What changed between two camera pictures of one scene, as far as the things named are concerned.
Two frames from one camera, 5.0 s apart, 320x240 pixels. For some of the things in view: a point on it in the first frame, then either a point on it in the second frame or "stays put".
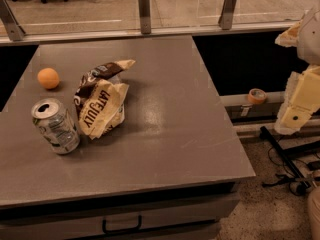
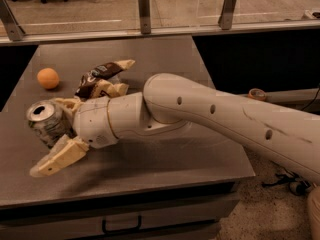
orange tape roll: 257,96 stays put
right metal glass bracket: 227,12 stays put
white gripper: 310,39 → 91,120
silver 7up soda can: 56,125 stays put
